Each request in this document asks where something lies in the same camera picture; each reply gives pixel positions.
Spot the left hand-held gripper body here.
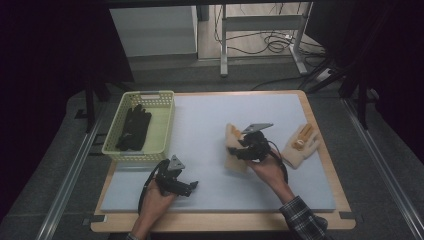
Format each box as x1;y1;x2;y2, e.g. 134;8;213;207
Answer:
153;154;188;198

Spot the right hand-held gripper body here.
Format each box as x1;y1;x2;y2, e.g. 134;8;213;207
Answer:
238;122;275;164

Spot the cream knit glove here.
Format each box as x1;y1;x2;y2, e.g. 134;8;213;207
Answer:
278;122;322;170
223;122;250;175

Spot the pale green plastic basket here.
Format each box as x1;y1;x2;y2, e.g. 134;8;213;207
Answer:
101;89;176;164

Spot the black glove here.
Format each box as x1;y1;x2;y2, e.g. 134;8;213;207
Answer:
122;103;153;148
115;131;145;152

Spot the person's left hand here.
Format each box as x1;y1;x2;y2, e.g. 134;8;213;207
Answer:
139;181;178;228

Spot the person's right hand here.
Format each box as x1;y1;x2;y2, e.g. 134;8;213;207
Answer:
247;150;290;200

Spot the light blue foam mat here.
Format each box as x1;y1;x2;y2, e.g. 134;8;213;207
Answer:
99;93;337;214

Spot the black tripod stand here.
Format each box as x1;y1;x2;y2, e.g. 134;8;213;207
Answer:
299;49;382;132

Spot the white cabinet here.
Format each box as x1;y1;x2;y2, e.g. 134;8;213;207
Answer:
109;5;199;62

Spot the left hand-held gripper black cable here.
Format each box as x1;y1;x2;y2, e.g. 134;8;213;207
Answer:
137;159;170;216

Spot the hand-held gripper black cable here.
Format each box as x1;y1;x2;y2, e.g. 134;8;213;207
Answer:
137;159;170;216
265;139;290;185

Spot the right hand-held gripper black cable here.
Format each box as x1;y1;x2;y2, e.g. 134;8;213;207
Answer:
265;139;290;185

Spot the aluminium floor rail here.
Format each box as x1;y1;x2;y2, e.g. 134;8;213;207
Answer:
35;111;105;240
341;97;424;240

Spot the tangle of black floor cables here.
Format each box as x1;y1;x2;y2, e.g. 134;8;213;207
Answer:
214;2;327;58

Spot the grey metal frame stand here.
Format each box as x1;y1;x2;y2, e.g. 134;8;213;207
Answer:
219;1;315;79

